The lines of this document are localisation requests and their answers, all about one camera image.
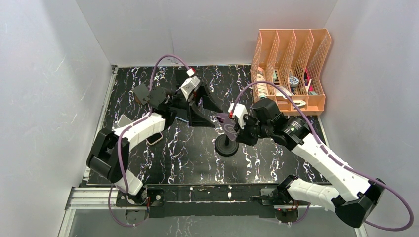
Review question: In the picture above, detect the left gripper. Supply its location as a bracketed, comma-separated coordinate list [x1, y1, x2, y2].
[169, 83, 223, 127]

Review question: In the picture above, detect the silver metal phone stand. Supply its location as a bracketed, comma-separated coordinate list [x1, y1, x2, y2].
[112, 115, 132, 130]

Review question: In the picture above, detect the round blue lid jar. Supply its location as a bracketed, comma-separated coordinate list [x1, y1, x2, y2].
[288, 76, 300, 88]

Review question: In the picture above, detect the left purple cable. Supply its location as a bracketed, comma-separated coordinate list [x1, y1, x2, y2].
[108, 54, 195, 228]

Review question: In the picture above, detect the orange desk file organizer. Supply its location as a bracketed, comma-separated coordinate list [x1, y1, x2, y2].
[251, 29, 332, 116]

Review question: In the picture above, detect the pink case phone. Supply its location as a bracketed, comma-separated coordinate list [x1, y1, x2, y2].
[146, 132, 163, 146]

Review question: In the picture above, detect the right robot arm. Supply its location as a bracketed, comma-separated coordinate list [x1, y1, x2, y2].
[228, 98, 384, 228]

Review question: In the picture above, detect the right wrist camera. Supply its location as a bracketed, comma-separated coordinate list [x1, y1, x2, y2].
[228, 103, 248, 129]

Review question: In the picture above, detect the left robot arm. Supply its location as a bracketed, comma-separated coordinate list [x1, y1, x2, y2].
[86, 82, 223, 205]

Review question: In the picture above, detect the green tall box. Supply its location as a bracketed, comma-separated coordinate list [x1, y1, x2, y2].
[272, 71, 278, 84]

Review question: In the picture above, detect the white oval label pack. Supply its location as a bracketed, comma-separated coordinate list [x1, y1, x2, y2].
[256, 72, 268, 95]

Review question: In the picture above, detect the blue case phone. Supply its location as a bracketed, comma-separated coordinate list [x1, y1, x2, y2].
[176, 117, 189, 123]

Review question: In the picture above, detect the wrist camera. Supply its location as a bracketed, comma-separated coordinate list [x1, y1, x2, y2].
[180, 68, 201, 102]
[228, 103, 248, 129]

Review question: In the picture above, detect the magenta notebook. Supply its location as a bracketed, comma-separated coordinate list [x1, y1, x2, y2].
[304, 69, 311, 86]

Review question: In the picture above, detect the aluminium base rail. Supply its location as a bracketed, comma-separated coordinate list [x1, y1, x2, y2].
[59, 185, 367, 237]

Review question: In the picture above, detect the white plastic packet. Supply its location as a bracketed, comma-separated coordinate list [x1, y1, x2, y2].
[275, 85, 292, 99]

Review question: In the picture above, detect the black folding phone stand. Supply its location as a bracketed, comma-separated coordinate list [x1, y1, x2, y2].
[175, 69, 190, 88]

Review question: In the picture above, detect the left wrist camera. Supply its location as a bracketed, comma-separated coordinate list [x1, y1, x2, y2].
[180, 68, 201, 102]

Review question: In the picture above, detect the purple back magsafe phone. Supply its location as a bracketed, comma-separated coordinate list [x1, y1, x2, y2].
[216, 113, 240, 141]

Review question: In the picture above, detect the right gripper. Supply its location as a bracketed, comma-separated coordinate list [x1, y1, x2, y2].
[233, 115, 272, 147]

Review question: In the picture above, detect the black round base phone stand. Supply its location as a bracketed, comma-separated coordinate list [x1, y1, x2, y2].
[214, 134, 239, 157]

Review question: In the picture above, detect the white flat card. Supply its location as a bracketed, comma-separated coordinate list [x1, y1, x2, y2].
[306, 79, 312, 92]

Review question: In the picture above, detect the dark wooden phone stand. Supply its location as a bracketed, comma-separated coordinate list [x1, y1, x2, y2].
[133, 84, 150, 105]

